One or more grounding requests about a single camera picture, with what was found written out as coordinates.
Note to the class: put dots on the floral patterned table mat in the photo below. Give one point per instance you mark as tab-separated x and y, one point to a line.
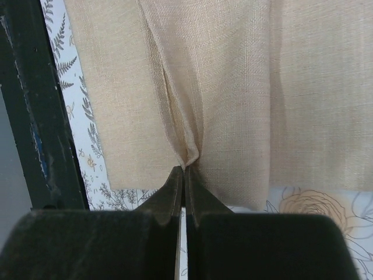
351	211

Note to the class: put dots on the aluminium frame rail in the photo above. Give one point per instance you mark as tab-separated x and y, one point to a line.
15	199

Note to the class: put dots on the beige cloth napkin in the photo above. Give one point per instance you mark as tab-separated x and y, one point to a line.
255	94

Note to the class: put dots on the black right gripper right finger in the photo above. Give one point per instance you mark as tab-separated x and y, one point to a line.
226	245

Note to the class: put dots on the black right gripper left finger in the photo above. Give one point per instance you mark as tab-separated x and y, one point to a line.
80	244

